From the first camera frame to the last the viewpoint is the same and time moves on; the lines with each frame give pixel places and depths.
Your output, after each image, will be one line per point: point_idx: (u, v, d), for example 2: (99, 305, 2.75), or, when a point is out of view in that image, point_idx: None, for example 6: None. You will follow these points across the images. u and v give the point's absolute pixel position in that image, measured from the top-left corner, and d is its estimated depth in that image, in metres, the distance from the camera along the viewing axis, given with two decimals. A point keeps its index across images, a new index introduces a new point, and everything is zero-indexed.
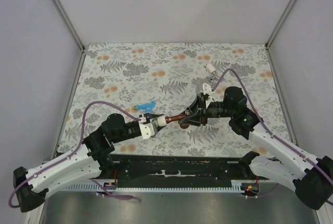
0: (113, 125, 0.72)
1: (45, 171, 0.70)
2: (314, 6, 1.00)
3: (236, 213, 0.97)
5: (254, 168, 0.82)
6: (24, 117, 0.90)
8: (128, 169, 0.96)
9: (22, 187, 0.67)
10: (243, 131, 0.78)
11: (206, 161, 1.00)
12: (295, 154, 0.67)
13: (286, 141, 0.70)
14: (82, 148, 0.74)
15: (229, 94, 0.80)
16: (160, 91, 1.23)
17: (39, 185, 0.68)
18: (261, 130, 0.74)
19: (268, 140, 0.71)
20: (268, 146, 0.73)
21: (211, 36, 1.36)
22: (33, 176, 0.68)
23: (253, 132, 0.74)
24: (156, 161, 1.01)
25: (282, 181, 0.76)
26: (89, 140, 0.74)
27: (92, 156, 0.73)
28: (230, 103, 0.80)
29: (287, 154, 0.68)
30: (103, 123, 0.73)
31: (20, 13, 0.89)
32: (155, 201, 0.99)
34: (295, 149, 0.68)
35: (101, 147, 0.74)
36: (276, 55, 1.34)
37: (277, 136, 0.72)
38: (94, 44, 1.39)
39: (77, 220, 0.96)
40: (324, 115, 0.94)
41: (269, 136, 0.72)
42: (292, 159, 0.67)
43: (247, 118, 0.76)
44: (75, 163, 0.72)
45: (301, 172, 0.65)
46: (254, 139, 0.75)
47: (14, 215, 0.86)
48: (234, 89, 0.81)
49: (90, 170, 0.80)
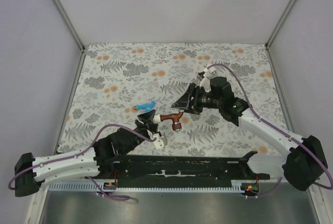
0: (120, 137, 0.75)
1: (50, 163, 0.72)
2: (314, 5, 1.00)
3: (236, 214, 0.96)
5: (252, 164, 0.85)
6: (24, 117, 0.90)
8: (128, 169, 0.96)
9: (26, 173, 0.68)
10: (233, 118, 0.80)
11: (206, 161, 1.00)
12: (281, 135, 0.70)
13: (272, 123, 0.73)
14: (90, 151, 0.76)
15: (214, 83, 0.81)
16: (160, 91, 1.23)
17: (41, 175, 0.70)
18: (249, 114, 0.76)
19: (255, 123, 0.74)
20: (256, 130, 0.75)
21: (211, 36, 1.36)
22: (39, 166, 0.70)
23: (242, 117, 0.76)
24: (156, 161, 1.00)
25: (274, 171, 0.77)
26: (98, 145, 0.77)
27: (97, 160, 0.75)
28: (217, 92, 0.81)
29: (273, 135, 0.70)
30: (113, 134, 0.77)
31: (20, 13, 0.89)
32: (155, 201, 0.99)
34: (281, 131, 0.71)
35: (105, 155, 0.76)
36: (276, 55, 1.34)
37: (265, 119, 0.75)
38: (94, 44, 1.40)
39: (77, 220, 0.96)
40: (324, 114, 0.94)
41: (257, 120, 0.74)
42: (278, 140, 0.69)
43: (237, 105, 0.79)
44: (80, 163, 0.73)
45: (286, 151, 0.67)
46: (244, 124, 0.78)
47: (14, 214, 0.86)
48: (217, 78, 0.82)
49: (89, 170, 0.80)
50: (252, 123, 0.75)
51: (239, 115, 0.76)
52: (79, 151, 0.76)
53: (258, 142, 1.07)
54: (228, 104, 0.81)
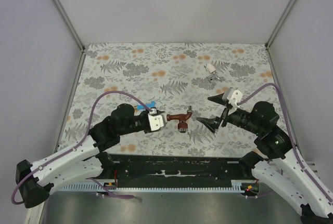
0: (123, 115, 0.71)
1: (50, 163, 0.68)
2: (314, 5, 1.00)
3: (236, 213, 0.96)
5: (256, 174, 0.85)
6: (24, 117, 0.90)
8: (128, 169, 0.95)
9: (27, 180, 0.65)
10: (269, 153, 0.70)
11: (206, 161, 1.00)
12: (322, 195, 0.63)
13: (315, 178, 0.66)
14: (87, 140, 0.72)
15: (259, 110, 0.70)
16: (160, 91, 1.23)
17: (45, 178, 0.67)
18: (292, 159, 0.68)
19: (297, 172, 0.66)
20: (293, 176, 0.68)
21: (211, 36, 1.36)
22: (38, 169, 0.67)
23: (284, 161, 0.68)
24: (156, 161, 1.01)
25: (284, 196, 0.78)
26: (95, 131, 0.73)
27: (98, 146, 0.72)
28: (259, 120, 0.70)
29: (314, 193, 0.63)
30: (113, 113, 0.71)
31: (20, 13, 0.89)
32: (155, 201, 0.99)
34: (322, 189, 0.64)
35: (106, 139, 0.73)
36: (276, 55, 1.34)
37: (308, 171, 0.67)
38: (94, 44, 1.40)
39: (77, 220, 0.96)
40: (324, 115, 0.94)
41: (301, 169, 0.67)
42: (317, 199, 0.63)
43: (279, 141, 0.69)
44: (81, 154, 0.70)
45: (321, 213, 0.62)
46: (280, 164, 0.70)
47: (15, 214, 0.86)
48: (263, 104, 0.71)
49: (93, 168, 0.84)
50: (293, 171, 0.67)
51: (281, 156, 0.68)
52: (76, 143, 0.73)
53: None
54: (268, 136, 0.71)
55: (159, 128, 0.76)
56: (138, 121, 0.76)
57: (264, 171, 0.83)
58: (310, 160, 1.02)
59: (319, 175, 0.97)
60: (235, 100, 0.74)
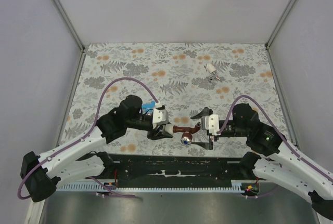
0: (132, 104, 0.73)
1: (59, 154, 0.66)
2: (314, 5, 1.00)
3: (236, 213, 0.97)
5: (258, 173, 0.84)
6: (24, 117, 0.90)
8: (128, 169, 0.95)
9: (36, 172, 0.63)
10: (264, 150, 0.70)
11: (206, 161, 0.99)
12: (324, 178, 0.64)
13: (312, 162, 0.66)
14: (95, 130, 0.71)
15: (238, 113, 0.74)
16: (160, 91, 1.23)
17: (54, 169, 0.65)
18: (286, 151, 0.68)
19: (294, 163, 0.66)
20: (292, 168, 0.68)
21: (210, 36, 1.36)
22: (47, 160, 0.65)
23: (279, 154, 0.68)
24: (156, 161, 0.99)
25: (291, 188, 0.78)
26: (102, 121, 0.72)
27: (105, 137, 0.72)
28: (241, 122, 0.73)
29: (317, 178, 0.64)
30: (122, 102, 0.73)
31: (20, 13, 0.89)
32: (155, 201, 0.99)
34: (322, 172, 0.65)
35: (113, 129, 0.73)
36: (276, 55, 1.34)
37: (304, 158, 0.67)
38: (94, 44, 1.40)
39: (78, 221, 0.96)
40: (324, 114, 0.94)
41: (296, 158, 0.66)
42: (321, 183, 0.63)
43: (269, 136, 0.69)
44: (89, 144, 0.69)
45: (329, 196, 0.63)
46: (277, 159, 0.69)
47: (15, 215, 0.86)
48: (239, 106, 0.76)
49: (95, 166, 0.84)
50: (291, 161, 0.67)
51: (276, 151, 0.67)
52: (84, 133, 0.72)
53: None
54: (257, 135, 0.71)
55: (159, 121, 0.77)
56: (142, 117, 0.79)
57: (265, 169, 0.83)
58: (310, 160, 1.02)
59: None
60: (214, 128, 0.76)
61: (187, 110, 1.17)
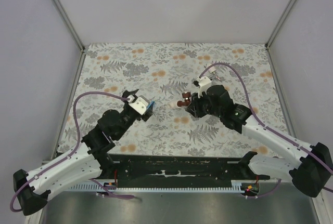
0: (110, 122, 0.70)
1: (46, 172, 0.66)
2: (314, 5, 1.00)
3: (236, 213, 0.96)
5: (253, 167, 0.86)
6: (24, 117, 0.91)
8: (128, 170, 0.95)
9: (23, 189, 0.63)
10: (235, 126, 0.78)
11: (206, 161, 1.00)
12: (289, 144, 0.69)
13: (278, 131, 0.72)
14: (81, 147, 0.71)
15: (211, 92, 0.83)
16: (160, 91, 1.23)
17: (41, 187, 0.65)
18: (253, 122, 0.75)
19: (261, 132, 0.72)
20: (261, 139, 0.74)
21: (211, 36, 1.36)
22: (34, 178, 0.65)
23: (246, 126, 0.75)
24: (156, 161, 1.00)
25: (282, 175, 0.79)
26: (89, 136, 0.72)
27: (92, 154, 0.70)
28: (213, 101, 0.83)
29: (281, 144, 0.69)
30: (99, 121, 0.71)
31: (20, 13, 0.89)
32: (155, 201, 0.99)
34: (288, 139, 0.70)
35: (100, 145, 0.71)
36: (276, 55, 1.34)
37: (270, 127, 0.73)
38: (94, 44, 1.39)
39: (77, 221, 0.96)
40: (324, 114, 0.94)
41: (263, 128, 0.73)
42: (286, 149, 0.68)
43: (239, 112, 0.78)
44: (75, 162, 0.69)
45: (296, 161, 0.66)
46: (246, 132, 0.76)
47: (14, 215, 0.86)
48: (214, 86, 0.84)
49: (91, 170, 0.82)
50: (257, 131, 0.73)
51: (242, 123, 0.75)
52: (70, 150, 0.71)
53: (258, 142, 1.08)
54: (228, 112, 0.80)
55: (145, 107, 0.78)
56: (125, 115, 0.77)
57: (257, 161, 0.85)
58: None
59: None
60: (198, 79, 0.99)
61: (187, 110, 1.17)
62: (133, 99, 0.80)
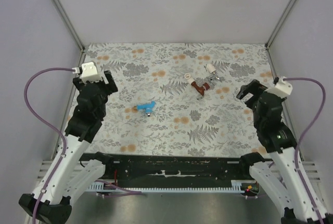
0: (90, 95, 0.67)
1: (50, 181, 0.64)
2: (314, 4, 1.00)
3: (237, 213, 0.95)
5: (252, 170, 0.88)
6: (24, 117, 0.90)
8: (128, 169, 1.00)
9: (39, 208, 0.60)
10: (269, 145, 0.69)
11: (206, 161, 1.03)
12: (307, 198, 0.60)
13: (306, 179, 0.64)
14: (69, 140, 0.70)
15: (264, 97, 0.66)
16: (160, 91, 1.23)
17: (54, 196, 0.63)
18: (290, 156, 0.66)
19: (289, 170, 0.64)
20: (283, 173, 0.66)
21: (211, 37, 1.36)
22: (42, 193, 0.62)
23: (281, 155, 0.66)
24: (156, 161, 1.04)
25: (274, 201, 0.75)
26: (72, 126, 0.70)
27: (84, 139, 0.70)
28: (259, 108, 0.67)
29: (300, 194, 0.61)
30: (78, 99, 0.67)
31: (20, 14, 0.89)
32: (155, 201, 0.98)
34: (310, 195, 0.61)
35: (87, 126, 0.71)
36: (276, 55, 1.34)
37: (301, 171, 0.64)
38: (94, 44, 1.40)
39: (77, 221, 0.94)
40: (324, 114, 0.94)
41: (293, 168, 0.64)
42: (301, 201, 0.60)
43: (281, 135, 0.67)
44: (72, 156, 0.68)
45: (301, 215, 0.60)
46: (275, 158, 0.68)
47: (14, 215, 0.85)
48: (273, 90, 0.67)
49: (97, 168, 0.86)
50: (285, 168, 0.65)
51: (279, 151, 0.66)
52: (62, 149, 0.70)
53: (258, 142, 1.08)
54: (271, 128, 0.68)
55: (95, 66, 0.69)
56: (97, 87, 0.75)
57: (260, 171, 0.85)
58: (311, 160, 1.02)
59: (319, 175, 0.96)
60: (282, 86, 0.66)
61: (187, 110, 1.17)
62: (80, 69, 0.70)
